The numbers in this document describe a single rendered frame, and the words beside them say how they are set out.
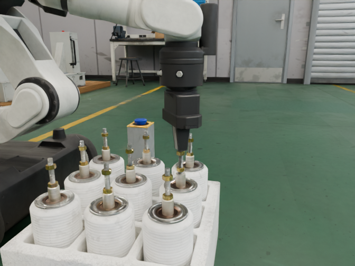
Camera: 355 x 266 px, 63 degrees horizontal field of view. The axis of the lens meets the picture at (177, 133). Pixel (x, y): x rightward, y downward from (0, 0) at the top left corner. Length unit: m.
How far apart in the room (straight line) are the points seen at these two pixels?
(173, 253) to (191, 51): 0.36
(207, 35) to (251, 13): 5.03
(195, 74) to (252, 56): 5.02
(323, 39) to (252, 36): 1.16
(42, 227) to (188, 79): 0.39
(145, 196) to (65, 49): 3.75
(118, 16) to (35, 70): 0.45
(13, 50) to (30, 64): 0.06
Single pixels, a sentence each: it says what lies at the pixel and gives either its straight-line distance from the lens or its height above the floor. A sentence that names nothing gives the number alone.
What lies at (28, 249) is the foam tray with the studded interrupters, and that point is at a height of 0.18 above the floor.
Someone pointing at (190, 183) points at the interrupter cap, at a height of 0.25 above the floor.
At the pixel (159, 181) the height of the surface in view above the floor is 0.21.
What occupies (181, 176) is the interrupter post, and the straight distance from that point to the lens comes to 0.64.
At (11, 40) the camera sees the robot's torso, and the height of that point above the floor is 0.57.
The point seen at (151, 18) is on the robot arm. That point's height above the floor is 0.60.
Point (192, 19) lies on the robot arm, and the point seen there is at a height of 0.59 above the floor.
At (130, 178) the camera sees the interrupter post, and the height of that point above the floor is 0.26.
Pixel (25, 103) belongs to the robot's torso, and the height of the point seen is 0.40.
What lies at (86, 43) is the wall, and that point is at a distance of 6.38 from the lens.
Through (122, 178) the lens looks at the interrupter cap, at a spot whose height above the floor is 0.25.
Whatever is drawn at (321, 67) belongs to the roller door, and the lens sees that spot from 5.68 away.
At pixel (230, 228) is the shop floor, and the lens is 0.98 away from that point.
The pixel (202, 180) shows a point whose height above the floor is 0.23.
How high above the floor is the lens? 0.54
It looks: 16 degrees down
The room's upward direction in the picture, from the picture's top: straight up
